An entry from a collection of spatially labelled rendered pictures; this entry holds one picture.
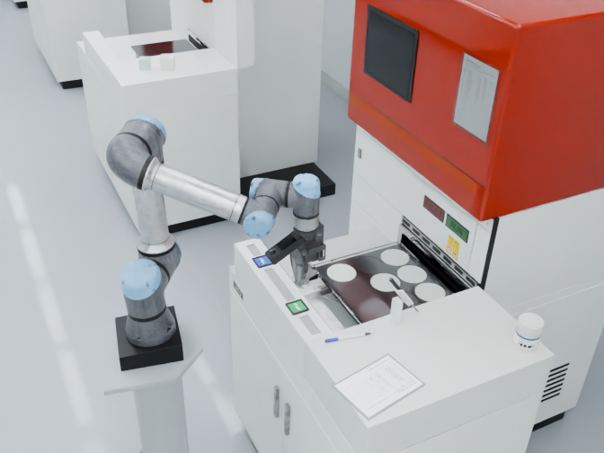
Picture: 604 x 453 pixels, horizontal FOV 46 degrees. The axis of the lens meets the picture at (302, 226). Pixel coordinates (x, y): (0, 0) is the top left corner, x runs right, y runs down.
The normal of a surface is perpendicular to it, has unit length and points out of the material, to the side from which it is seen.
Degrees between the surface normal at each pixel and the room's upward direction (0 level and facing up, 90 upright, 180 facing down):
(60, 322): 0
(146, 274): 10
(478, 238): 90
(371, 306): 0
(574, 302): 90
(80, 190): 0
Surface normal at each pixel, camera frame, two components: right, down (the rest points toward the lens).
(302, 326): 0.03, -0.83
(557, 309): 0.44, 0.51
